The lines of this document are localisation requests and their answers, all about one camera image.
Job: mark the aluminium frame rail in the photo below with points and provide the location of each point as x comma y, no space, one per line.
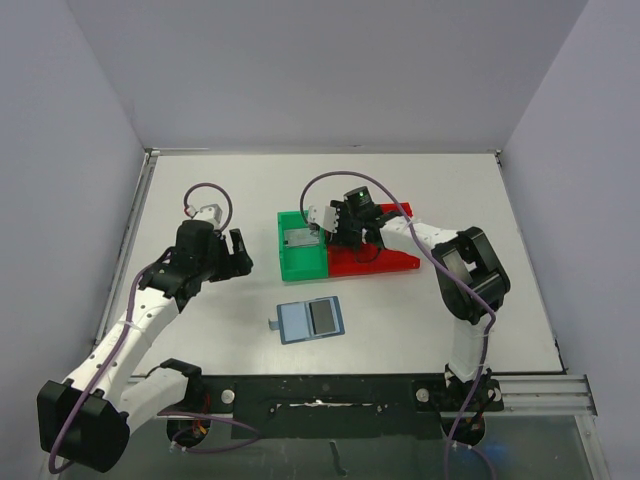
547,395

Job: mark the red plastic bin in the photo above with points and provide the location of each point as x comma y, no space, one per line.
405,262
343,261

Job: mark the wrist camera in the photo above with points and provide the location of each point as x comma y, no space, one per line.
211,213
324,218

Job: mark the green plastic bin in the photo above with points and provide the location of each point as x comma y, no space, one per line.
300,264

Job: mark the blue leather card holder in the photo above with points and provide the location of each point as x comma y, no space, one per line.
308,320

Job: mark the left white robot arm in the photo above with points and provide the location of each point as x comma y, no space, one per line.
88,417

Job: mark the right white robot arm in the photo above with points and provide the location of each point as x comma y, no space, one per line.
472,280

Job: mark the silver VIP card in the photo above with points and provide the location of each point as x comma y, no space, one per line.
301,238

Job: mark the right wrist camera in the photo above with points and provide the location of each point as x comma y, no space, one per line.
324,218

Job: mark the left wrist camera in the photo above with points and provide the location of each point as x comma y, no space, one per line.
211,213

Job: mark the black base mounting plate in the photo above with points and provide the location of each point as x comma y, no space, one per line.
310,407

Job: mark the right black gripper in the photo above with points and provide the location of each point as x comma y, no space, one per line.
343,232

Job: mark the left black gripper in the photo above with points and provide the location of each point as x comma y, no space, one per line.
230,255

